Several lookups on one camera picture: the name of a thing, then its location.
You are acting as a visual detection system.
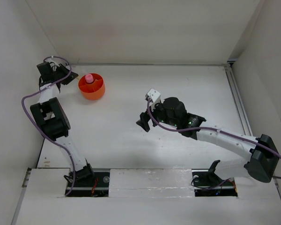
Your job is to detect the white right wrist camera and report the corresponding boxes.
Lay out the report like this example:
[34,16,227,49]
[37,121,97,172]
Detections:
[145,88,161,104]

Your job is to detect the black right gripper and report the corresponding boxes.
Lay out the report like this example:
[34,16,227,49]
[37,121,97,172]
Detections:
[136,99,179,132]

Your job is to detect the orange ribbed round container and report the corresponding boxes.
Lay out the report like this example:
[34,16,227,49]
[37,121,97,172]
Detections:
[78,73,105,100]

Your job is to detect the aluminium side rail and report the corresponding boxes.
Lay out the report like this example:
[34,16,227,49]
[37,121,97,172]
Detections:
[222,63,253,136]

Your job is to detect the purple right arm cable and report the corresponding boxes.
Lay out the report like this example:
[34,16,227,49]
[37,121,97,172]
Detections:
[147,97,281,180]

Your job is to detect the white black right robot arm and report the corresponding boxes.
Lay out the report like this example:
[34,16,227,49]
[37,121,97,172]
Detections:
[136,97,279,185]

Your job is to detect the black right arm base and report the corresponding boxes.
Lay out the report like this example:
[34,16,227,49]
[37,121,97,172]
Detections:
[191,160,238,197]

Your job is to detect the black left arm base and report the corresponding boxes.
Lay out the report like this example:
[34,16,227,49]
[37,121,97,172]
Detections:
[64,167,111,197]

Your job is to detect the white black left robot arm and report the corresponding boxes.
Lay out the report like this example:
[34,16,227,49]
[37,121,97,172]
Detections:
[30,60,95,186]

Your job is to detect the white foam block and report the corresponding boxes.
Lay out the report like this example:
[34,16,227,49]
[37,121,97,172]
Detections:
[109,168,195,198]

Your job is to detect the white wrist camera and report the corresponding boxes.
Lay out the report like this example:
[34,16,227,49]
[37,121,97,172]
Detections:
[145,88,161,104]
[46,58,59,71]

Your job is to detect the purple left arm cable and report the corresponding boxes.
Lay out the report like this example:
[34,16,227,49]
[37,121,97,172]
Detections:
[21,56,76,197]

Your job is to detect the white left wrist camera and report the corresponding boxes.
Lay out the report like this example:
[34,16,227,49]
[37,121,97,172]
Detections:
[46,58,59,71]

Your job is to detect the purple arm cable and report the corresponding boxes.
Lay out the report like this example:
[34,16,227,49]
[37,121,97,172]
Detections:
[21,56,76,197]
[147,97,281,180]

